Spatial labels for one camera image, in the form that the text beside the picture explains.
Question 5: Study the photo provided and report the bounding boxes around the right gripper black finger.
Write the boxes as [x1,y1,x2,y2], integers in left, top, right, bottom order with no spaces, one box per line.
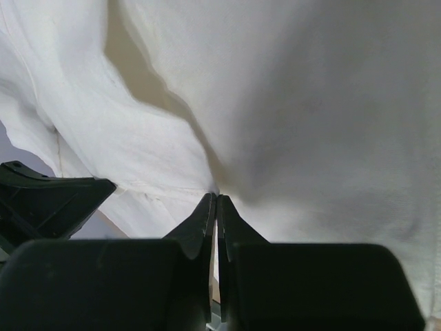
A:
[216,195,425,330]

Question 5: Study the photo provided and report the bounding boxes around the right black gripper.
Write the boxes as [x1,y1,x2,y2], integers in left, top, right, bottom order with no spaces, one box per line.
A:
[1,161,216,330]

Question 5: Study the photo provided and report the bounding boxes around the cream white t shirt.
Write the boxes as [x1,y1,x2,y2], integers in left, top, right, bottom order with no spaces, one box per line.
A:
[1,1,440,320]

